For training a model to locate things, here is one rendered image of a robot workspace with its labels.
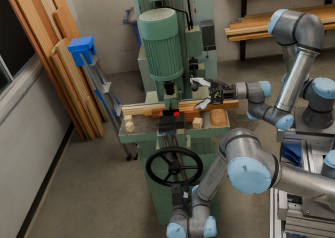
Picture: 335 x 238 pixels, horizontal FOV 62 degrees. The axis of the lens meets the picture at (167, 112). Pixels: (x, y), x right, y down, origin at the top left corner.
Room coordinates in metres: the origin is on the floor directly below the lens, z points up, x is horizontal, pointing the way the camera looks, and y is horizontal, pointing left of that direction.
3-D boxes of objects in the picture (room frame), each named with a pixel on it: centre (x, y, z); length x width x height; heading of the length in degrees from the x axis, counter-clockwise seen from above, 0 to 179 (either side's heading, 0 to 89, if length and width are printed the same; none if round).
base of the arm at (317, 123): (1.09, -0.79, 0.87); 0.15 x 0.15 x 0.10
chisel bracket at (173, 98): (1.30, -0.04, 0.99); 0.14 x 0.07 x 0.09; 171
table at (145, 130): (1.17, -0.02, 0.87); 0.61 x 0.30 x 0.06; 81
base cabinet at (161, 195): (1.40, -0.05, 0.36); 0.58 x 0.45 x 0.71; 171
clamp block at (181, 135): (1.09, -0.01, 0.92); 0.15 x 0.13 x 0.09; 81
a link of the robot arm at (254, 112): (1.02, -0.43, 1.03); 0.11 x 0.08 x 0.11; 30
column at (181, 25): (1.57, -0.08, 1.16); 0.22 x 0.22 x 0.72; 81
